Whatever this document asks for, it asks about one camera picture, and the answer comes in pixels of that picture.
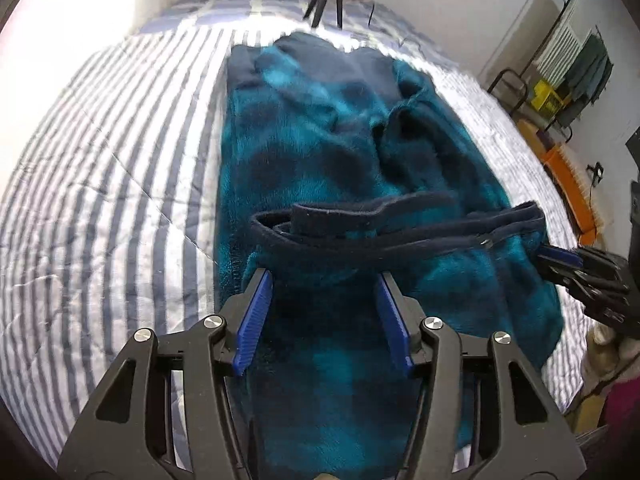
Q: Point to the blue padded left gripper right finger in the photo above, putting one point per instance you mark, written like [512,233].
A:
[401,317]

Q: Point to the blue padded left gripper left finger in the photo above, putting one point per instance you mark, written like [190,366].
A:
[245,315]

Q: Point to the teal plaid fleece jacket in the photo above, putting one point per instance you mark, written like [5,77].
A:
[337,167]

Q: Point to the grey green hanging clothes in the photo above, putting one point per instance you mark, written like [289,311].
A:
[589,74]

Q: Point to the black metal clothes rack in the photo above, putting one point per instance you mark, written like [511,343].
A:
[550,67]

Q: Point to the right hand in grey glove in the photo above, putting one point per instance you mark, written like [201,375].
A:
[610,359]

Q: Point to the orange storage box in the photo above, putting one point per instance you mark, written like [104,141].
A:
[571,179]

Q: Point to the blue white striped quilt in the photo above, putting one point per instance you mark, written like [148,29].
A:
[109,222]

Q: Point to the yellow box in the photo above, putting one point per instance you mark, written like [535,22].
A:
[545,101]

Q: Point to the blue checked bed sheet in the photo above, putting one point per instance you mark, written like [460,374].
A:
[364,21]

